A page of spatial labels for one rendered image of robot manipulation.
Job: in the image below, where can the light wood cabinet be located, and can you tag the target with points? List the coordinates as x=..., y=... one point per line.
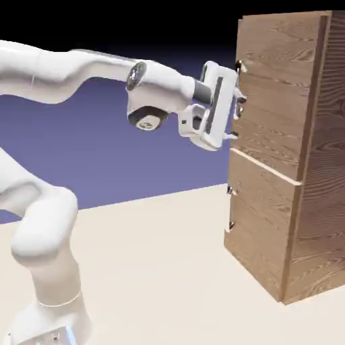
x=318, y=161

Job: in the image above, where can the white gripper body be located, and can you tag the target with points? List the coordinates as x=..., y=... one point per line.
x=221, y=107

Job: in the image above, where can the small wood cabinet door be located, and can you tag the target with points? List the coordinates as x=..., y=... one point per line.
x=261, y=223

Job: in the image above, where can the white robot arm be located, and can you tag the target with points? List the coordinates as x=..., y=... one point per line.
x=151, y=80

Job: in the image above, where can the large wood cabinet door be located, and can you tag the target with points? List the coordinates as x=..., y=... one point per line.
x=277, y=102

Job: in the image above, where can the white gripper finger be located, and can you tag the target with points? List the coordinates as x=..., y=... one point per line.
x=230, y=135
x=238, y=97

